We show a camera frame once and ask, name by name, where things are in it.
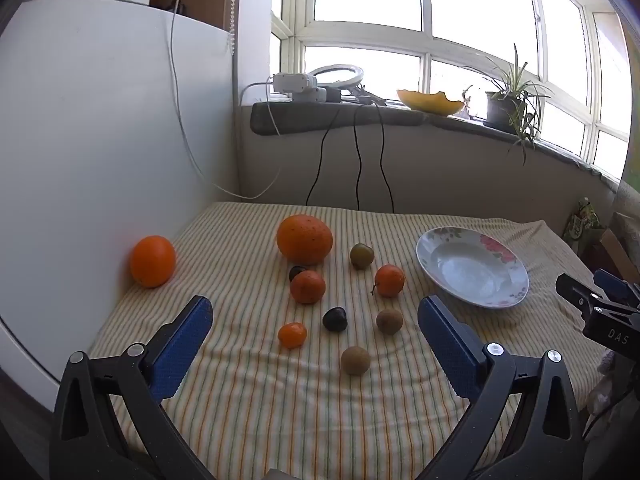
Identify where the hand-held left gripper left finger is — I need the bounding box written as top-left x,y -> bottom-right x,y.
48,295 -> 216,480

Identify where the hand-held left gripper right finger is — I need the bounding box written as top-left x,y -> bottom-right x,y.
415,295 -> 586,480

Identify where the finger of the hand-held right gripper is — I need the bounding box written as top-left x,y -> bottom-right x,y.
594,268 -> 640,311
555,273 -> 608,319

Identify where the white floral plate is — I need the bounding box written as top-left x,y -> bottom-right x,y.
416,226 -> 530,309

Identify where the smooth round orange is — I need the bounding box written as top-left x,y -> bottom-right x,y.
130,235 -> 177,289

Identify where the small tangerine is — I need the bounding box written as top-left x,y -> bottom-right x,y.
278,322 -> 308,350

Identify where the large dark plum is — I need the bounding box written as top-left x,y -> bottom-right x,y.
322,306 -> 349,333

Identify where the large speckled orange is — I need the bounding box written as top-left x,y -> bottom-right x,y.
276,214 -> 334,266

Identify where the cardboard box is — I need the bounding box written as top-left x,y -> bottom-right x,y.
582,212 -> 640,281

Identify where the brown kiwi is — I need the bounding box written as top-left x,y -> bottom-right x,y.
376,308 -> 404,336
341,346 -> 372,376

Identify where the green snack bag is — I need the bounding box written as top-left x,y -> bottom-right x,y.
562,197 -> 601,256

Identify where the tangerine with stem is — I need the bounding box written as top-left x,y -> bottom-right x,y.
371,264 -> 406,298

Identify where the striped cloth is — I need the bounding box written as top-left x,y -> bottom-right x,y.
87,201 -> 608,480

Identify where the green plum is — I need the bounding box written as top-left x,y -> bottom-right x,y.
349,243 -> 375,270

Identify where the medium tangerine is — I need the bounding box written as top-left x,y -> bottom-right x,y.
290,270 -> 326,305

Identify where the potted spider plant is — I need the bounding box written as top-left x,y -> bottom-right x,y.
465,44 -> 555,167

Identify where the white board panel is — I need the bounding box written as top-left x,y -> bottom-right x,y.
0,0 -> 241,401

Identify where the yellow bowl on sill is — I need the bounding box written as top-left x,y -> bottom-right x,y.
397,89 -> 465,115

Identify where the grey window sill mat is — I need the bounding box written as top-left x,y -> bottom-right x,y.
250,101 -> 623,183

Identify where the white power adapter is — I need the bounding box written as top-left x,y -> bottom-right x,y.
295,87 -> 342,104
272,72 -> 319,96

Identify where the black cable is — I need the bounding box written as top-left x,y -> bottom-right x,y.
353,106 -> 363,209
305,109 -> 343,207
375,106 -> 396,212

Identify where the white charger cable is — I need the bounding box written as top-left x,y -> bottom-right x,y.
241,80 -> 281,136

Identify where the white window frame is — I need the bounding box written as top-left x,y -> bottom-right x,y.
270,0 -> 632,181

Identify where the ring light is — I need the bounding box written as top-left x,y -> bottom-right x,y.
306,63 -> 368,92

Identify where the long white cable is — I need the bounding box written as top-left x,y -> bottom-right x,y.
170,0 -> 283,200

